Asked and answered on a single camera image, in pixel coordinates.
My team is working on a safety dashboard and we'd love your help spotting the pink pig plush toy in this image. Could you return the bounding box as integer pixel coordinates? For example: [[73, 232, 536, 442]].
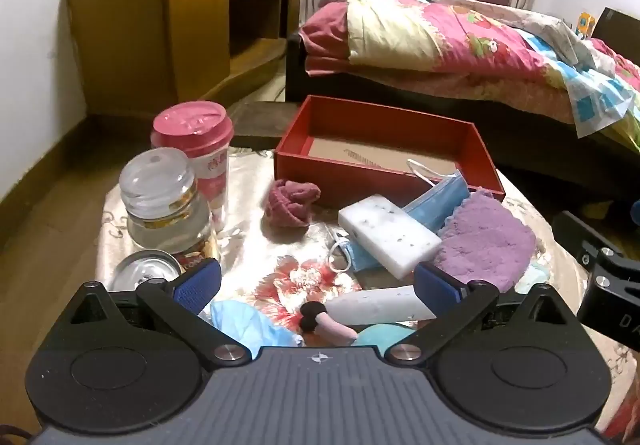
[[299, 302, 359, 342]]

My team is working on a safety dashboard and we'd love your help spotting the wooden cabinet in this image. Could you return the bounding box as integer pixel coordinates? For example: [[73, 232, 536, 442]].
[[65, 0, 306, 118]]

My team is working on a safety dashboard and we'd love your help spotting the pale green towel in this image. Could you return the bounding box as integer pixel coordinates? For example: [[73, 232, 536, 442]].
[[357, 323, 417, 349]]

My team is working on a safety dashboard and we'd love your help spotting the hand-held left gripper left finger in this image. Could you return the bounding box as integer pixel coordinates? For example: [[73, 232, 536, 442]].
[[64, 258, 252, 367]]

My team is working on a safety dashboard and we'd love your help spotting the small yellow blue box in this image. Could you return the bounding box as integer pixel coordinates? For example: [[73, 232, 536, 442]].
[[575, 12, 597, 38]]

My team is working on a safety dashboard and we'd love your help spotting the maroon fabric scrunchie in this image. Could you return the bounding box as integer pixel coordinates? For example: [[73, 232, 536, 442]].
[[263, 178, 322, 229]]

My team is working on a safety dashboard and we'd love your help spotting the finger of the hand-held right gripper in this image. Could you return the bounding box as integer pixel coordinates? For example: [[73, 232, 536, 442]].
[[552, 211, 626, 272]]

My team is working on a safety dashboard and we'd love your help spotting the purple towel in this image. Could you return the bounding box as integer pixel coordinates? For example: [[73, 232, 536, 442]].
[[432, 188, 539, 292]]

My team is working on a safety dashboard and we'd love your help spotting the blue patterned sheet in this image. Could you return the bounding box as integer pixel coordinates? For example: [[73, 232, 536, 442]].
[[520, 15, 639, 138]]

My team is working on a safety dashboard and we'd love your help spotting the pink printed quilt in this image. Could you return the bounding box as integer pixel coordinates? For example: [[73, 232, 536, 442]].
[[300, 0, 640, 126]]

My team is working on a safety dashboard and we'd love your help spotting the red cardboard box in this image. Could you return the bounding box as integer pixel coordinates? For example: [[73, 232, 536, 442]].
[[274, 95, 507, 212]]

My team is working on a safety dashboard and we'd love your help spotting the metal drink can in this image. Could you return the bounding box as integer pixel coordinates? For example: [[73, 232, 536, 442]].
[[109, 249, 184, 294]]

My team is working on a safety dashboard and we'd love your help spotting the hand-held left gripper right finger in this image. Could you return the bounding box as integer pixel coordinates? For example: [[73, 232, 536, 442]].
[[382, 262, 577, 367]]

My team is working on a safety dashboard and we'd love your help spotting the pink lidded cup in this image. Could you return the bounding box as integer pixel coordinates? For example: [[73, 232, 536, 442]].
[[151, 100, 235, 237]]

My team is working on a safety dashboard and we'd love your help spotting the clear glass jar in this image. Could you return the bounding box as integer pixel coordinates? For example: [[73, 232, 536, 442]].
[[119, 147, 222, 267]]

